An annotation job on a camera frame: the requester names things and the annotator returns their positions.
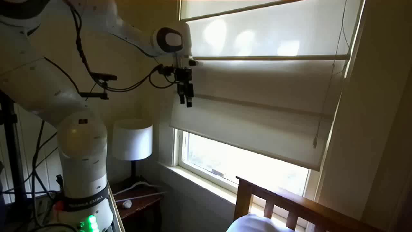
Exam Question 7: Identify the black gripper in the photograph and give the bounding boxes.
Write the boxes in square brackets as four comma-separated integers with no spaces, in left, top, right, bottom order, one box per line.
[173,60,196,109]

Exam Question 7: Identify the dark wooden side table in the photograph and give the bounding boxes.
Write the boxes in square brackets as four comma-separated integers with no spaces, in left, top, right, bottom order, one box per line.
[110,177,168,232]

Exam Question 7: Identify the white shade table lamp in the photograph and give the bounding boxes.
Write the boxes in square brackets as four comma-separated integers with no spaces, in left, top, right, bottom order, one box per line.
[112,123,155,185]

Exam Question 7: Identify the white roman window shade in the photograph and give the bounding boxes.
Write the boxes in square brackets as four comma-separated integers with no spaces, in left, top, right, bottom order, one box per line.
[170,0,366,172]

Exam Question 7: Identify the white bed sheet bedding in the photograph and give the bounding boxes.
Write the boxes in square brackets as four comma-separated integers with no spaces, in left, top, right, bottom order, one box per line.
[226,213,298,232]

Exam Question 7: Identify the black tripod stand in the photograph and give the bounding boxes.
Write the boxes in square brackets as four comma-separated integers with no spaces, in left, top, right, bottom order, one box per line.
[0,91,29,218]

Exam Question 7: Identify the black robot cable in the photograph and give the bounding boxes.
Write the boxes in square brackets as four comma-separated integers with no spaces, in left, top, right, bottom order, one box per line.
[69,3,178,95]

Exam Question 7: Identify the white window frame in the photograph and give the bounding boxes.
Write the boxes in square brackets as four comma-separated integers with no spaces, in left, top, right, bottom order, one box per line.
[172,128,322,204]

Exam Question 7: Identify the black camera on boom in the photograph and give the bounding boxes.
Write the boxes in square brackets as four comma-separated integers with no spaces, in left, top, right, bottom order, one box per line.
[79,71,119,102]

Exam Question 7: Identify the thin shade pull cord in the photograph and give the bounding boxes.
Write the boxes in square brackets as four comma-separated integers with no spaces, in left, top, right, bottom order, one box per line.
[312,0,350,150]

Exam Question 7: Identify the wooden bunk bed frame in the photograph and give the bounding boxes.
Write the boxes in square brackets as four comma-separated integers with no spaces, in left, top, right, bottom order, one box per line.
[233,174,384,232]

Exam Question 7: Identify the black loose cable bundle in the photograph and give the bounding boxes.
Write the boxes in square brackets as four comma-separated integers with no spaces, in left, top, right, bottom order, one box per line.
[25,120,62,221]

